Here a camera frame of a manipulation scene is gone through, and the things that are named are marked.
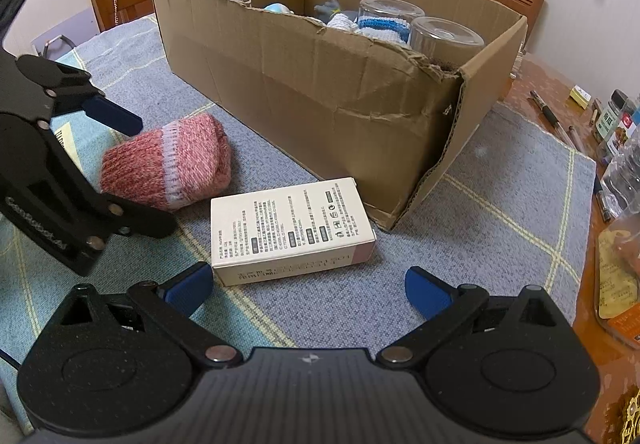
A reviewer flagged pink knitted sock roll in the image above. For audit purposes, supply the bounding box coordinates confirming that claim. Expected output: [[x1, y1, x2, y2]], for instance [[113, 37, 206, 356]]
[[100, 112, 232, 211]]

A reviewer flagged pink white carton box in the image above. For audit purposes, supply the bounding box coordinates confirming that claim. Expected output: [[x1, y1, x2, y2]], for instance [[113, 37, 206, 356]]
[[210, 177, 376, 287]]

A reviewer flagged white blue striped sock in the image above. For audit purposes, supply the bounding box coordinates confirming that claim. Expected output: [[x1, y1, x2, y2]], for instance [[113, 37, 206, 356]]
[[326, 12, 358, 33]]

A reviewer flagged jar with brown cookies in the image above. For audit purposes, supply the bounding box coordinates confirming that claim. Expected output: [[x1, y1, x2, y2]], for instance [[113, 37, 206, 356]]
[[357, 0, 425, 26]]

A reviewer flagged snowman figurine blue hat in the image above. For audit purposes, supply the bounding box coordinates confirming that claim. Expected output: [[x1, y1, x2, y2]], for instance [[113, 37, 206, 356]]
[[265, 3, 294, 14]]

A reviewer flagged clear jar black lid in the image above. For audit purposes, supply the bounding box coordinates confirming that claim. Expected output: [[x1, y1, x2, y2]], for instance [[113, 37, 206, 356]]
[[594, 210, 639, 350]]

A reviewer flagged clear water bottle red label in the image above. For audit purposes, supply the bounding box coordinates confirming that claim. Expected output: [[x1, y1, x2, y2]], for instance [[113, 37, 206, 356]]
[[601, 126, 640, 219]]

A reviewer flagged gold ornament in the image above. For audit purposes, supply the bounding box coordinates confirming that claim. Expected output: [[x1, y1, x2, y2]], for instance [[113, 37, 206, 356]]
[[620, 391, 640, 444]]

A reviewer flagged snack bottle red label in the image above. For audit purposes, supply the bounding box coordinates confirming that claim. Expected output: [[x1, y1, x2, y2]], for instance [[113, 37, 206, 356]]
[[597, 109, 640, 167]]

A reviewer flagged small jar dark lid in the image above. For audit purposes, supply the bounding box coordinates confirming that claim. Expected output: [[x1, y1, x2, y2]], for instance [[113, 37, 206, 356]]
[[593, 89, 637, 143]]

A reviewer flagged yellow sticky note pad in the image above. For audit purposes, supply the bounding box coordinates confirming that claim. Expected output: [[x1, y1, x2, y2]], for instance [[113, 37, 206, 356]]
[[570, 85, 591, 110]]

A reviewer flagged brown cardboard box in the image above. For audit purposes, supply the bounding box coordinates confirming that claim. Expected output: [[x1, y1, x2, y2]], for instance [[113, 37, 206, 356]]
[[153, 0, 527, 230]]

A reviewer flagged clear plastic cup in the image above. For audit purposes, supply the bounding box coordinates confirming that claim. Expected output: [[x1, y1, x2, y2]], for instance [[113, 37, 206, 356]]
[[409, 16, 485, 71]]

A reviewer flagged blue knitted sock roll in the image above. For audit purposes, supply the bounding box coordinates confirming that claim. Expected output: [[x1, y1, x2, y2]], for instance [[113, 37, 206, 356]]
[[356, 16, 410, 44]]

